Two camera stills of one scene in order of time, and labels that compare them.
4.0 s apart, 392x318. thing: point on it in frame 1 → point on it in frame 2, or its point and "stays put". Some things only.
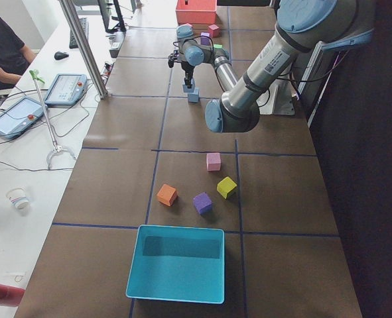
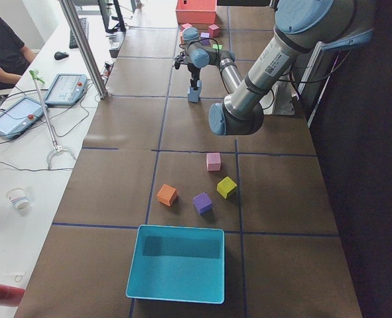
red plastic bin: (196, 11) stays put
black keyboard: (72, 43) stays put
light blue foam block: (185, 87) → (199, 87)
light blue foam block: (194, 97) stays put
